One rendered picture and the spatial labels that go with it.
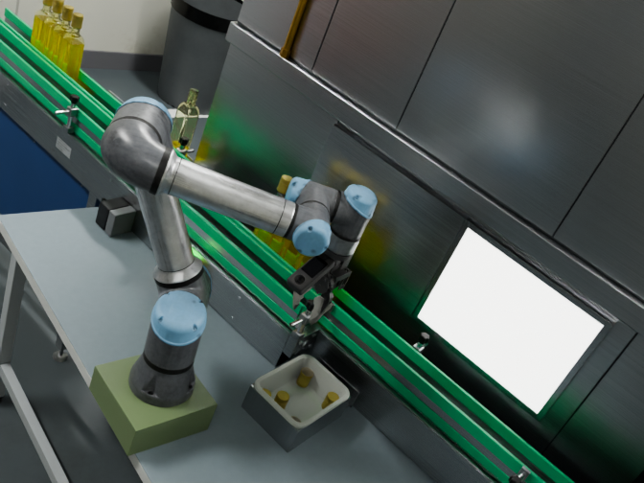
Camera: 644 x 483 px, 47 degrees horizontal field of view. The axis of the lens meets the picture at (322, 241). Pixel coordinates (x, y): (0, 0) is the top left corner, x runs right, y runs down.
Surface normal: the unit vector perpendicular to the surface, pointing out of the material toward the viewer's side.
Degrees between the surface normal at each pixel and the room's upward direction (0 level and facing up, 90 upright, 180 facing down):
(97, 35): 90
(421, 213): 90
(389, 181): 90
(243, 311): 90
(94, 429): 0
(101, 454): 0
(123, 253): 0
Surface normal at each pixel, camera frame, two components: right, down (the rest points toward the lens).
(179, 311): 0.30, -0.73
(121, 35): 0.58, 0.61
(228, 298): -0.62, 0.22
